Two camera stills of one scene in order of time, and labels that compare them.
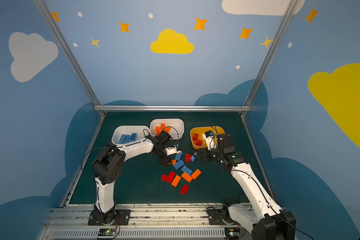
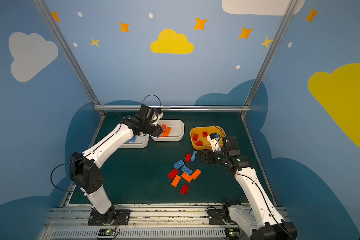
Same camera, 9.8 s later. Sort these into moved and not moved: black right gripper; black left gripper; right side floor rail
Moved: black left gripper
Not moved: right side floor rail; black right gripper
